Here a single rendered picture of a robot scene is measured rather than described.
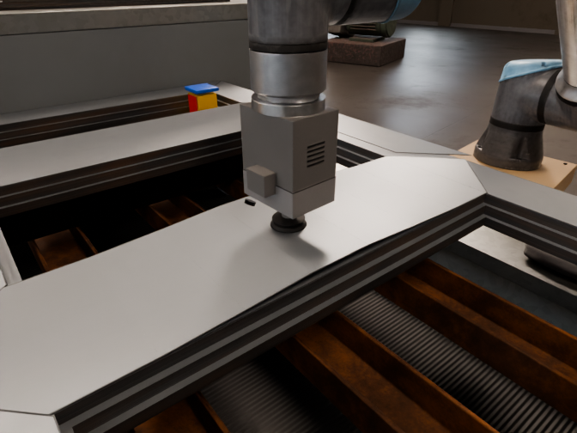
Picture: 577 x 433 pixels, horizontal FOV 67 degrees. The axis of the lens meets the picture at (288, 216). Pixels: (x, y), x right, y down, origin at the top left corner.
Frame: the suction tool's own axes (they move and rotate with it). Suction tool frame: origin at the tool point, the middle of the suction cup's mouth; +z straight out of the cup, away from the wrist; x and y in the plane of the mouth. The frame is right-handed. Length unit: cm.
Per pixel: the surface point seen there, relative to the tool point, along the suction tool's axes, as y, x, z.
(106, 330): 2.0, -22.6, -0.3
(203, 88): -58, 25, -3
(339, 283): 9.6, -1.4, 1.2
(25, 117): -73, -11, 0
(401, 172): -1.6, 24.6, -0.2
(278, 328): 9.3, -9.6, 2.5
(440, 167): 1.5, 30.8, -0.1
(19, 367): 1.4, -29.2, -0.3
